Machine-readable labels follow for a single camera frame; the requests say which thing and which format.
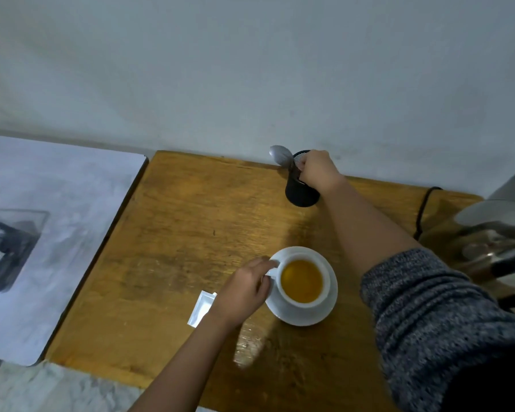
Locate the person's left hand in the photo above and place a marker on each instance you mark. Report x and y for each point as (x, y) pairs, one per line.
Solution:
(240, 293)

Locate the person's right hand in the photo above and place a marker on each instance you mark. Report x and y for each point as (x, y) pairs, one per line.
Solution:
(322, 171)

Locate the person's right fingers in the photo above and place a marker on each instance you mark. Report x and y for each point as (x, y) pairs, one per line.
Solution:
(304, 167)

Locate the person's left thumb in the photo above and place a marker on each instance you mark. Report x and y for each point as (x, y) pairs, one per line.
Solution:
(266, 287)

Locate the silver metal spoon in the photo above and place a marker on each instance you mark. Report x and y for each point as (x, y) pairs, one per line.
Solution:
(280, 156)

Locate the white tea cup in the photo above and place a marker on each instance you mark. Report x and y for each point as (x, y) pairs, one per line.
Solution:
(322, 291)

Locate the person's left forearm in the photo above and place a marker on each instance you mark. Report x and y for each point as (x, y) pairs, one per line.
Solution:
(184, 368)

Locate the person's right forearm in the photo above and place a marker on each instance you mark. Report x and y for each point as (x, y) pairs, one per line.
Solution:
(364, 227)

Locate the black mesh utensil holder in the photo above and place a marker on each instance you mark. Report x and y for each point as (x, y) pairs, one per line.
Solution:
(301, 196)

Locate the amber tea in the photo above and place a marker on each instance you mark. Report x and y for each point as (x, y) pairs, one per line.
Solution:
(301, 281)

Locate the white saucer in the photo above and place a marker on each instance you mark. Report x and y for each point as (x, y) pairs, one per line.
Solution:
(302, 316)

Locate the white paper sachet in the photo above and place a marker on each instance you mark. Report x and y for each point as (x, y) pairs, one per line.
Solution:
(199, 309)

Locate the grey knit sweater sleeve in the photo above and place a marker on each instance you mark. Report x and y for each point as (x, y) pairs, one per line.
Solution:
(429, 321)

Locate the stainless steel kettle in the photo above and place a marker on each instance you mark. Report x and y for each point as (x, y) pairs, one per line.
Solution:
(493, 218)

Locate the white marbled counter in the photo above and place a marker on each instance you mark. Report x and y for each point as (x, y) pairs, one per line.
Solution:
(68, 253)

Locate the dark glass container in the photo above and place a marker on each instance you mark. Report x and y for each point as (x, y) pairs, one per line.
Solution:
(8, 253)

